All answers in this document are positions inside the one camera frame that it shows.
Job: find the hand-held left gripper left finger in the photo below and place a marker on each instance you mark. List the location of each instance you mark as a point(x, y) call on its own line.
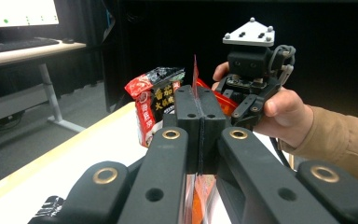
point(186, 109)

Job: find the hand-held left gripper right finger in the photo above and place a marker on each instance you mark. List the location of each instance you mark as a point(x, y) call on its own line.
point(213, 121)

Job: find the red seasoning packet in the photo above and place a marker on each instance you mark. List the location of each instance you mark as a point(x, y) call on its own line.
point(225, 104)

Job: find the large red and black packet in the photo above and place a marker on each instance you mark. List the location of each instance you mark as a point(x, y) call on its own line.
point(155, 99)

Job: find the orange seasoning packet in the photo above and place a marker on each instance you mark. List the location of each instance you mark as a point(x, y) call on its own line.
point(200, 199)

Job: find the white table mat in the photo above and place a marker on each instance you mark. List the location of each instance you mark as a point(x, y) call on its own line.
point(105, 149)

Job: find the black computer mouse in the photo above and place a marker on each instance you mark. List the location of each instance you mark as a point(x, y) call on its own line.
point(68, 40)

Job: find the white-legged desk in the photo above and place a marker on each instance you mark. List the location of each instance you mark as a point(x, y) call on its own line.
point(18, 54)

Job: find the black keyboard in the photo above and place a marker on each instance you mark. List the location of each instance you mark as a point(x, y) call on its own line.
point(18, 45)

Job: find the computer monitor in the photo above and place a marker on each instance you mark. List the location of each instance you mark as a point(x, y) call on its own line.
point(21, 11)

